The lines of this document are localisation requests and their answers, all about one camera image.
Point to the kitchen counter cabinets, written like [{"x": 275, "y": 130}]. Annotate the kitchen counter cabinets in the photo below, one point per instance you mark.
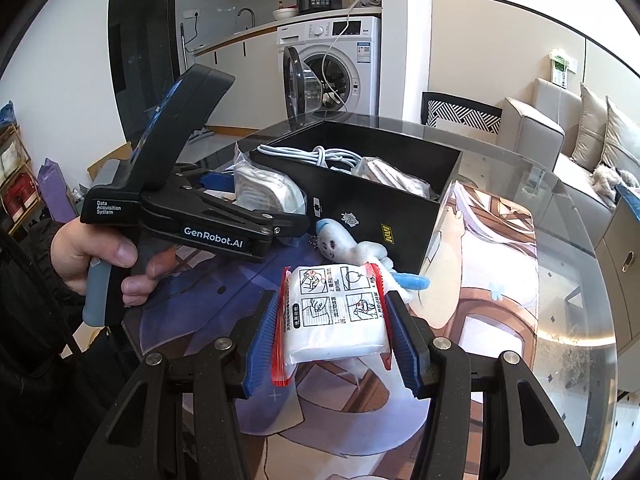
[{"x": 256, "y": 98}]

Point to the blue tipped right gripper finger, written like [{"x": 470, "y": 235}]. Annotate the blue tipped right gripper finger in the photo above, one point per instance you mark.
[{"x": 217, "y": 181}]

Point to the adidas socks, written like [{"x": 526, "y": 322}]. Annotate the adidas socks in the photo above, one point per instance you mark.
[{"x": 379, "y": 171}]

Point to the white blue plush toy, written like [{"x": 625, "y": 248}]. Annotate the white blue plush toy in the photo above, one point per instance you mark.
[{"x": 337, "y": 245}]

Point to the grey beige cushion right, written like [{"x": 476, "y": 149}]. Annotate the grey beige cushion right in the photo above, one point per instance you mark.
[{"x": 621, "y": 145}]

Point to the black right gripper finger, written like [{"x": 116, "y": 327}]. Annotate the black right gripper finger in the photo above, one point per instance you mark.
[{"x": 281, "y": 224}]

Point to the chrome kitchen faucet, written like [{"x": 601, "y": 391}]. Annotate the chrome kitchen faucet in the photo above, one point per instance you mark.
[{"x": 245, "y": 19}]

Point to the beige side cabinet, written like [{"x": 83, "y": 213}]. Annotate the beige side cabinet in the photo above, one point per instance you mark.
[{"x": 618, "y": 256}]

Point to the beige sofa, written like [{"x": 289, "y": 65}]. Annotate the beige sofa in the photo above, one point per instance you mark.
[{"x": 545, "y": 131}]

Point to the white bowl on counter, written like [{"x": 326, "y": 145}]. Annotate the white bowl on counter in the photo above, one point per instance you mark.
[{"x": 285, "y": 13}]

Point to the beige cushion left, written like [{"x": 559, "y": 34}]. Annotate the beige cushion left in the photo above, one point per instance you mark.
[{"x": 591, "y": 130}]

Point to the cardboard box on floor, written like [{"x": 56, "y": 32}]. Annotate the cardboard box on floor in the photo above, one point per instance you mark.
[{"x": 122, "y": 153}]

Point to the black patterned chair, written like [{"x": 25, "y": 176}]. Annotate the black patterned chair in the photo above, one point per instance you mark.
[{"x": 439, "y": 107}]

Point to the white washing machine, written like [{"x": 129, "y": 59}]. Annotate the white washing machine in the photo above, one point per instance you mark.
[{"x": 344, "y": 53}]

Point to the white wall remote holder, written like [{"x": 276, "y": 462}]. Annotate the white wall remote holder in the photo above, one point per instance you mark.
[{"x": 564, "y": 68}]

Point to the wooden shoe rack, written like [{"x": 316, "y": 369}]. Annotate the wooden shoe rack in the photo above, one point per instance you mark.
[{"x": 20, "y": 196}]

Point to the person's left hand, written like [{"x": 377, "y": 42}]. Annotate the person's left hand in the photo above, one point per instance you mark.
[{"x": 75, "y": 245}]

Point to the white tissue pack red edges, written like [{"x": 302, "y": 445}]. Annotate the white tissue pack red edges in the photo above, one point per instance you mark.
[{"x": 329, "y": 313}]

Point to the black storage box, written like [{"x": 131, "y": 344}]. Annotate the black storage box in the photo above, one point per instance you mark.
[{"x": 401, "y": 221}]

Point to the white item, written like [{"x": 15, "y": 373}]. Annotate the white item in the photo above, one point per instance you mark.
[{"x": 260, "y": 188}]

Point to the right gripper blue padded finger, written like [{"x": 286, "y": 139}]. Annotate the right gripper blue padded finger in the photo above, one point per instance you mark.
[
  {"x": 261, "y": 330},
  {"x": 409, "y": 337}
]

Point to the grey fluffy cloth on sofa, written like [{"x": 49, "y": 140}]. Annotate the grey fluffy cloth on sofa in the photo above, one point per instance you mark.
[{"x": 604, "y": 180}]

